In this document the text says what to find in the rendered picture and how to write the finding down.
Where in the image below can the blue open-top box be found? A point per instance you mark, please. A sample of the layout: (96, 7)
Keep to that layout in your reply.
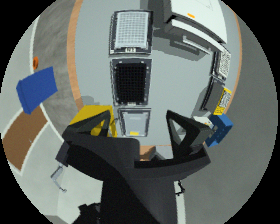
(219, 123)

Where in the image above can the yellow open-top bin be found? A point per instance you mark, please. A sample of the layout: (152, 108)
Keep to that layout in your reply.
(92, 110)

